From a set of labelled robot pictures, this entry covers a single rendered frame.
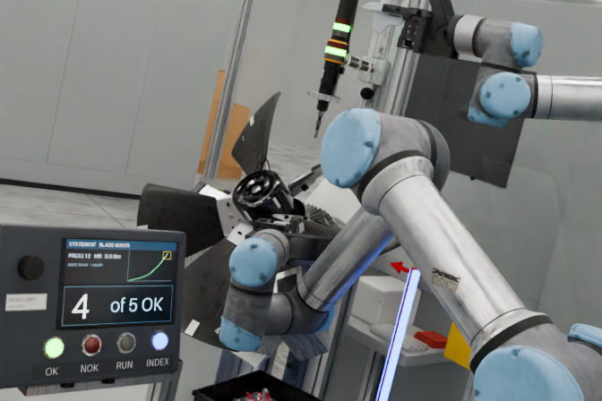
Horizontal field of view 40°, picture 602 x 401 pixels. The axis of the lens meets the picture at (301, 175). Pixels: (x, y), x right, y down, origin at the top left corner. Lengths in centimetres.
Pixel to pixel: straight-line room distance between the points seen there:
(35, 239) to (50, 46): 613
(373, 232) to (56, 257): 54
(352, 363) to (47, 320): 173
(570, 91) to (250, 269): 60
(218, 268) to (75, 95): 553
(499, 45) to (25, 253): 92
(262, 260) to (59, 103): 592
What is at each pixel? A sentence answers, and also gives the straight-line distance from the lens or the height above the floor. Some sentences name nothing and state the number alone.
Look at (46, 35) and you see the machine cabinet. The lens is 711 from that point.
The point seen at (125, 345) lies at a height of 112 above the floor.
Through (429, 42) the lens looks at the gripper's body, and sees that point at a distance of 165.
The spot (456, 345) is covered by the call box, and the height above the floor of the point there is 102.
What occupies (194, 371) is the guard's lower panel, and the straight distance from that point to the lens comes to 330.
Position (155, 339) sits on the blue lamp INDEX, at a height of 112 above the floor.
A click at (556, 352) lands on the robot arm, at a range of 101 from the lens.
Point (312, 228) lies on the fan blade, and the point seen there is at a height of 119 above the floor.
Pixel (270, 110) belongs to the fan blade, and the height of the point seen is 138.
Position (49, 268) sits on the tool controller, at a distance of 104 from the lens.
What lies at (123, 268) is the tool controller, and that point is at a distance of 109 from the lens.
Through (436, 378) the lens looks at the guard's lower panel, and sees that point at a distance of 246.
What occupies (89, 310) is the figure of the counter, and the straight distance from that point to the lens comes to 107.
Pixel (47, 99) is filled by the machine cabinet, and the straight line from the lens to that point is 718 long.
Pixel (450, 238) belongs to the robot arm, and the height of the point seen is 134.
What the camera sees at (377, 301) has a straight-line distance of 231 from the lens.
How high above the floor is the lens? 151
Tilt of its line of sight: 7 degrees down
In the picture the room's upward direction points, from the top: 13 degrees clockwise
